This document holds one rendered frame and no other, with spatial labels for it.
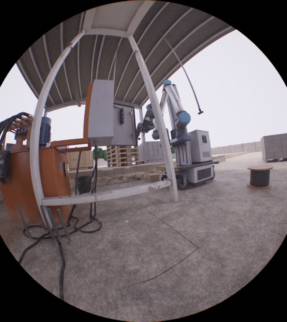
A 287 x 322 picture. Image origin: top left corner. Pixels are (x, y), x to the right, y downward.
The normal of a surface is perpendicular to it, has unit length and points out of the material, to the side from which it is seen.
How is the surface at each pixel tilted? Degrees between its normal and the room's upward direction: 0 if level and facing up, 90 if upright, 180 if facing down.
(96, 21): 180
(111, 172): 90
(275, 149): 90
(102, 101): 90
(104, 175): 91
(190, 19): 172
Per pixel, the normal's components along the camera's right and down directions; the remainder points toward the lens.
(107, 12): 0.10, 1.00
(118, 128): 0.59, -0.06
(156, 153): 0.23, -0.03
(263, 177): -0.75, 0.07
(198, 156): -0.95, 0.09
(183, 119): -0.10, 0.09
